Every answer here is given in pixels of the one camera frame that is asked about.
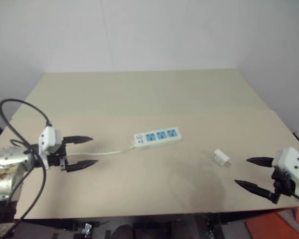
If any orange object under table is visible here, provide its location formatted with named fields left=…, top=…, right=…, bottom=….
left=244, top=206, right=299, bottom=239

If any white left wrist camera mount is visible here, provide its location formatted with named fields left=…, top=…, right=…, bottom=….
left=38, top=126, right=63, bottom=171

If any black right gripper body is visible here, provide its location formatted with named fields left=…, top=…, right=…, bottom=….
left=269, top=164, right=299, bottom=205

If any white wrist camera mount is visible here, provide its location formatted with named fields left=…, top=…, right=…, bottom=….
left=38, top=126, right=63, bottom=171
left=271, top=147, right=299, bottom=198

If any white power strip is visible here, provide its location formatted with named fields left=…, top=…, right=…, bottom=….
left=133, top=126, right=185, bottom=151

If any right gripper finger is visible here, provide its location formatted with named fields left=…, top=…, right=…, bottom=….
left=234, top=179, right=275, bottom=200
left=246, top=156, right=275, bottom=168

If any white plug adapter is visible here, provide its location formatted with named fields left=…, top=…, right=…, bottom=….
left=212, top=148, right=232, bottom=168

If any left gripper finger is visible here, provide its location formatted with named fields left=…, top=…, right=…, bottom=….
left=64, top=159, right=99, bottom=173
left=61, top=135, right=94, bottom=146

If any white power cable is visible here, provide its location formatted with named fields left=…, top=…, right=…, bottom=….
left=65, top=143, right=138, bottom=157

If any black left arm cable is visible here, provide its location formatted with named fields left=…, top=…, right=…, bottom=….
left=0, top=99, right=53, bottom=239

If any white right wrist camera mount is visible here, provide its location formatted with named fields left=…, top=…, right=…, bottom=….
left=271, top=147, right=299, bottom=198

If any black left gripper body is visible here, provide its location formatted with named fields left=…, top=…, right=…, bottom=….
left=46, top=140, right=68, bottom=173

